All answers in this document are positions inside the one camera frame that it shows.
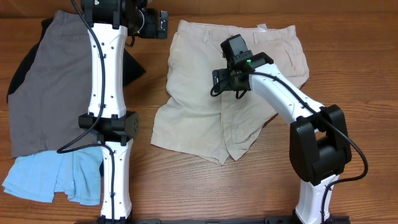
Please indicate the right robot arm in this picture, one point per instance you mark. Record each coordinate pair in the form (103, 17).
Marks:
(318, 149)

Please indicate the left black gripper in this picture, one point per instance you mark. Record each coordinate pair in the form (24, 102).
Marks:
(151, 30)

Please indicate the grey shorts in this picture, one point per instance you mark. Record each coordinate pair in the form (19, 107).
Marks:
(44, 110)

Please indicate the light blue shorts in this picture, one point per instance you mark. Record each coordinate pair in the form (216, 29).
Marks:
(39, 176)

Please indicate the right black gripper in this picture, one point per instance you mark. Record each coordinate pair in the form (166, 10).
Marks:
(219, 81)

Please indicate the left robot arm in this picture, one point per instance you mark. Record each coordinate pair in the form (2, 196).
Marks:
(109, 25)

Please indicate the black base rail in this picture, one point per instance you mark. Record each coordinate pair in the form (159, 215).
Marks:
(211, 221)

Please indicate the beige khaki shorts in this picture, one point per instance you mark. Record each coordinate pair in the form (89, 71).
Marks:
(221, 127)

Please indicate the black garment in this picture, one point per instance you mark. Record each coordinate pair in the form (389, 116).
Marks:
(132, 69)

